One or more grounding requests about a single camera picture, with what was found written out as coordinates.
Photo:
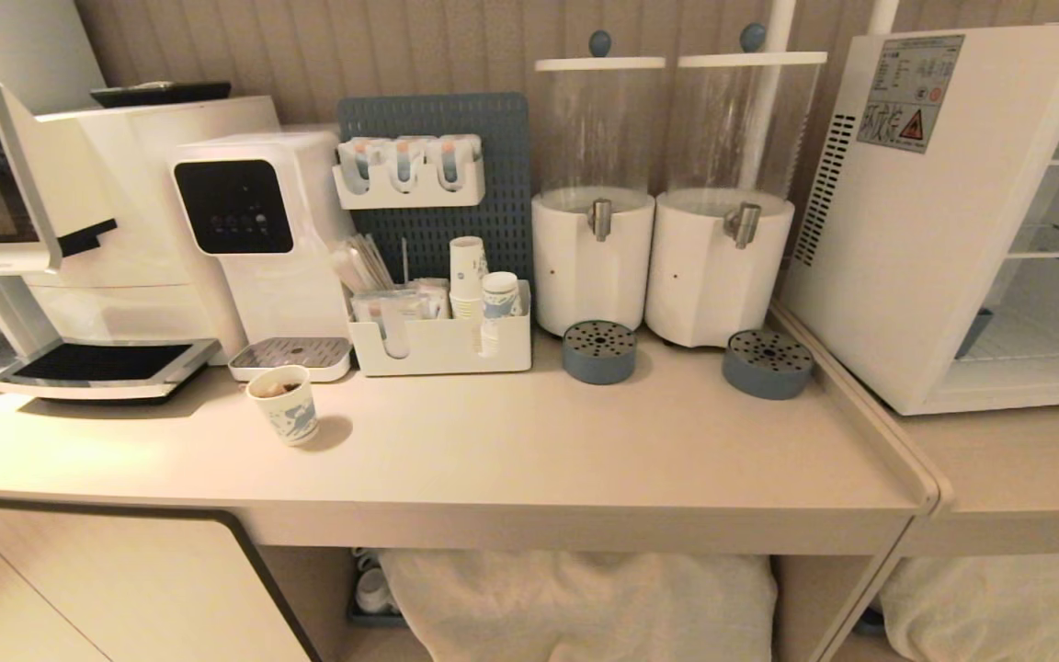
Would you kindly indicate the white pegboard shelf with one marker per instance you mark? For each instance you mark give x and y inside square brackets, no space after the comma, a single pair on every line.
[405,188]

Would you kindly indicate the white coffee machine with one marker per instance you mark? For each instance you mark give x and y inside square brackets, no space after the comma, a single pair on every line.
[125,202]

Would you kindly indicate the clear beverage dispenser white base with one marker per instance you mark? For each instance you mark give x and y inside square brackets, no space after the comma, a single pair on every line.
[718,267]
[592,257]

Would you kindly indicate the short stack of paper cups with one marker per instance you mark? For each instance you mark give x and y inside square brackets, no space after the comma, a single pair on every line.
[499,296]

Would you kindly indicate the blue pegboard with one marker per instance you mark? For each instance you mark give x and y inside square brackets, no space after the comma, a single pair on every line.
[493,221]

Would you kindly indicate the white drip tray metal grate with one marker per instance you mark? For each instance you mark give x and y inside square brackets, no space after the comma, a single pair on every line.
[290,357]

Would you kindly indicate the white water dispenser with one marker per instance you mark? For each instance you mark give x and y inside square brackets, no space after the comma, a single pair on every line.
[272,267]

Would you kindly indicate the beige table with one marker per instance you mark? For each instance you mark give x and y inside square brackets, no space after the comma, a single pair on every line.
[493,460]
[998,478]

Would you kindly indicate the white cloth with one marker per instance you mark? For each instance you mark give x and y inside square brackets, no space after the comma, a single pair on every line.
[575,607]
[998,607]

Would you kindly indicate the white mini fridge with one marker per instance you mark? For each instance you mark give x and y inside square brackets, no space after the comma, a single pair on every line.
[943,230]

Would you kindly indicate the paper cup with blue print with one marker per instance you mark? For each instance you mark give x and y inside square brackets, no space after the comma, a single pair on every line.
[290,414]

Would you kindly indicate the blue round drip tray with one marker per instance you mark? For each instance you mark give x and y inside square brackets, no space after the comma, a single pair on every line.
[599,352]
[767,364]

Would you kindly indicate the white desktop organizer box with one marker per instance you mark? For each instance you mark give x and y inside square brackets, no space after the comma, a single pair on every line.
[447,345]

